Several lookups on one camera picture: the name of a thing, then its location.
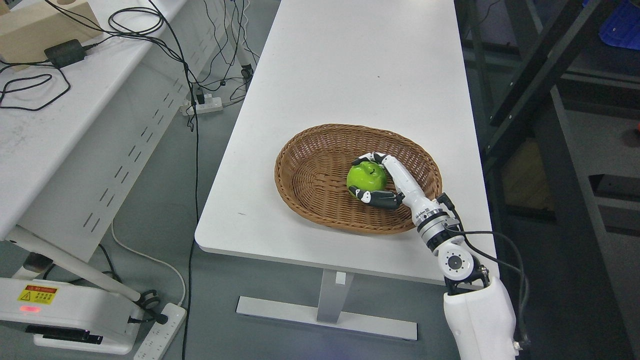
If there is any white power strip near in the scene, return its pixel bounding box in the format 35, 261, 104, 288
134, 303, 187, 360

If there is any green apple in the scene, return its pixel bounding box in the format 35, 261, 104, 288
346, 161, 387, 198

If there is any white table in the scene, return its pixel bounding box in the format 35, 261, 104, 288
194, 0, 501, 342

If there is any black metal shelf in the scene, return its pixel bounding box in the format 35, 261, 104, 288
454, 0, 639, 360

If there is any beige cardboard box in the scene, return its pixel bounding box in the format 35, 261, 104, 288
0, 0, 102, 63

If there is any brown wicker basket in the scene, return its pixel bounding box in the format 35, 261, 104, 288
274, 123, 442, 235

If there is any black power adapter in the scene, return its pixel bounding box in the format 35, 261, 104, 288
44, 39, 87, 69

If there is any white power strip far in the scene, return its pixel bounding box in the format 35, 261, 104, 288
179, 94, 224, 116

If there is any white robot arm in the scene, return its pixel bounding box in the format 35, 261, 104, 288
406, 190, 521, 360

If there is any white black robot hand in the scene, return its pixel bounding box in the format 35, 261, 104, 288
349, 152, 444, 228

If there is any white side desk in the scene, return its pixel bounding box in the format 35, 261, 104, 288
0, 0, 241, 263

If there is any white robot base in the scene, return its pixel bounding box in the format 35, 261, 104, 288
0, 225, 161, 356

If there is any blue plastic bin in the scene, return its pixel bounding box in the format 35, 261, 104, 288
598, 0, 640, 51

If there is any white power strip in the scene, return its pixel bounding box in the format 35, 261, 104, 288
179, 94, 224, 116
134, 303, 187, 360

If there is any black hanging cable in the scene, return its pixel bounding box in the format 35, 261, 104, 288
150, 0, 201, 360

